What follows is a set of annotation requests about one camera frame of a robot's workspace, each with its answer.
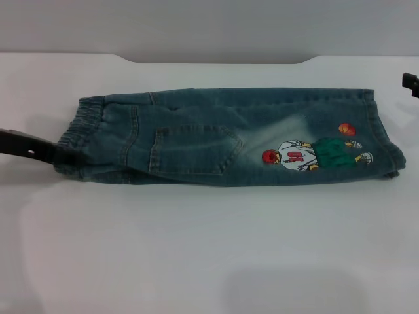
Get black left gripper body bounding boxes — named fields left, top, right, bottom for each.
left=0, top=127, right=59, bottom=171

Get blue denim shorts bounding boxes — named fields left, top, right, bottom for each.
left=54, top=86, right=407, bottom=188

